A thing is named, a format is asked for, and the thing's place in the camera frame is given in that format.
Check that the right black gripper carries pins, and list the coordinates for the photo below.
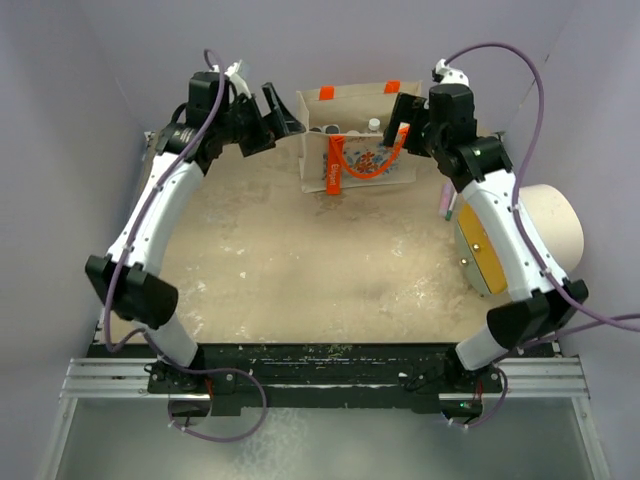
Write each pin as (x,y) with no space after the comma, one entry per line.
(410,109)

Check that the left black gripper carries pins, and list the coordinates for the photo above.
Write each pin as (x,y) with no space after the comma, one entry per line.
(268,129)

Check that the clear bottle white cap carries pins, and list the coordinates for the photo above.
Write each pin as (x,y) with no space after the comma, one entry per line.
(374,125)

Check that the beige canvas tote bag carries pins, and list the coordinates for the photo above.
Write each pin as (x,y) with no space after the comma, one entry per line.
(333,163)

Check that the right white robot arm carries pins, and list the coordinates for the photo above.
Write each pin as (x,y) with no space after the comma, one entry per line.
(542,297)

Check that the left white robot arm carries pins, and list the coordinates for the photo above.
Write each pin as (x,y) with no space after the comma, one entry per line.
(220,111)

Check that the green white pen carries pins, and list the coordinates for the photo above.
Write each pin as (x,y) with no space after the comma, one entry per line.
(451,206)

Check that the large white cylinder toy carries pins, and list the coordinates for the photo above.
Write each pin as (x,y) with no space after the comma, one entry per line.
(555,221)

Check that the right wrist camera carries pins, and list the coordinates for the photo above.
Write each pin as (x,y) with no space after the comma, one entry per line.
(443,73)

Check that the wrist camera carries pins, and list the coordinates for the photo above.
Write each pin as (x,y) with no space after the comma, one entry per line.
(240,75)
(443,73)

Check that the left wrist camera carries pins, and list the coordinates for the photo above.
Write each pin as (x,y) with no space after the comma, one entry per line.
(240,75)

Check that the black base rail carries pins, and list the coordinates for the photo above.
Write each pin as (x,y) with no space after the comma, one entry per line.
(421,378)

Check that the aluminium frame rail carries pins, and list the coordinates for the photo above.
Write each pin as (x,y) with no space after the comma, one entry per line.
(126,378)

